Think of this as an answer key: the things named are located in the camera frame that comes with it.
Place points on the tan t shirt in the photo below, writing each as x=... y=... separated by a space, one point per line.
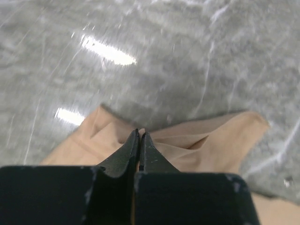
x=214 y=145

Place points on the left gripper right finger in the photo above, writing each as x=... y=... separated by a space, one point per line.
x=166 y=196

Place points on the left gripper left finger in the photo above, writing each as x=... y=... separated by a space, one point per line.
x=71 y=195

